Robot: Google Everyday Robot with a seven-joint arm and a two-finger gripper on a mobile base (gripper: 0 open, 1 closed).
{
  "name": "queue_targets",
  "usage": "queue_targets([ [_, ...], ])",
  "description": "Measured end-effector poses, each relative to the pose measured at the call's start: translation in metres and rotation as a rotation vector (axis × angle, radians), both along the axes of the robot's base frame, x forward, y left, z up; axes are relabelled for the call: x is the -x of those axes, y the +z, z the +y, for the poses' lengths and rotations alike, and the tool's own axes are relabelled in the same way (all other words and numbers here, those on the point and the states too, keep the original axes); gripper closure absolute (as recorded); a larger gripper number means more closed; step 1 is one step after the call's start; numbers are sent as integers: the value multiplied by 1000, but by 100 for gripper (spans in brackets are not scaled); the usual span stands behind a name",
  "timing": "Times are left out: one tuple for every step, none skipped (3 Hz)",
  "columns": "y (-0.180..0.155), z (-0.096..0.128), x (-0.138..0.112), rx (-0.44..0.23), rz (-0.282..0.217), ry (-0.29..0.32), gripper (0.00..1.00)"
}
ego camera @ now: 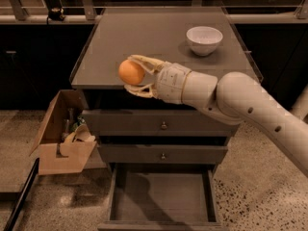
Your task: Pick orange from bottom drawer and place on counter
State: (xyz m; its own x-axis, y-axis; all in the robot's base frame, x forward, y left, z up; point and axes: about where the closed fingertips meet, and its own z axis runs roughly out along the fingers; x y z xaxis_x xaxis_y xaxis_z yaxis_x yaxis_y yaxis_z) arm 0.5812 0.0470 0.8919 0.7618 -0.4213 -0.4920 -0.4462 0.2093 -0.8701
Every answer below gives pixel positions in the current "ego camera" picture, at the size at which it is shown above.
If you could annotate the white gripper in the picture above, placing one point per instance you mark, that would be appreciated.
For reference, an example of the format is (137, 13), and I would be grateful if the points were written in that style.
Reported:
(170, 81)

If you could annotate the orange fruit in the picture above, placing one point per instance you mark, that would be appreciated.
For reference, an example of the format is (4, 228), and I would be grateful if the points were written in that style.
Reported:
(130, 72)

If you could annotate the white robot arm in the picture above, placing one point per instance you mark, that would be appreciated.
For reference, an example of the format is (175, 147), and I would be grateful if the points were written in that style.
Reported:
(234, 98)

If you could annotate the grey top drawer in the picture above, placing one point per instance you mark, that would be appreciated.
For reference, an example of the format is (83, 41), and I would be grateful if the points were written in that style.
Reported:
(155, 123)

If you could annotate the grey drawer cabinet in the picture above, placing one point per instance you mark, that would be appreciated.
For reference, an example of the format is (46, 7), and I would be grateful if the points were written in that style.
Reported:
(158, 33)

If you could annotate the grey middle drawer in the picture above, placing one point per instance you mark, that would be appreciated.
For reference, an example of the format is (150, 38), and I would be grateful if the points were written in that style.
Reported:
(162, 154)

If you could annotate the grey open bottom drawer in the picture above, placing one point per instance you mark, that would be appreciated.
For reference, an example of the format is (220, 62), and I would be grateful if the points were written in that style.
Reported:
(161, 199)

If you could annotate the white ceramic bowl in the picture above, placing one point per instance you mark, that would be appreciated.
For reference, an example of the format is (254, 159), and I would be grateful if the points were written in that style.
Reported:
(203, 40)

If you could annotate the bottles and paper in box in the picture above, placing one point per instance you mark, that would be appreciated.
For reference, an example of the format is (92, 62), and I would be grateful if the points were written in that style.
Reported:
(75, 128)

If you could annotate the open cardboard box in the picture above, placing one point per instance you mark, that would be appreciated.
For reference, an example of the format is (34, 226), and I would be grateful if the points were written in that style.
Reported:
(55, 156)

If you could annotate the small black device on ledge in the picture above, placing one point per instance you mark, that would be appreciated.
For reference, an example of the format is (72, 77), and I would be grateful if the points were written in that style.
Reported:
(56, 14)

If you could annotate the black bar on floor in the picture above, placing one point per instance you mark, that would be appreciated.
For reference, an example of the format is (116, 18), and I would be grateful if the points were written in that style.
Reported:
(21, 198)

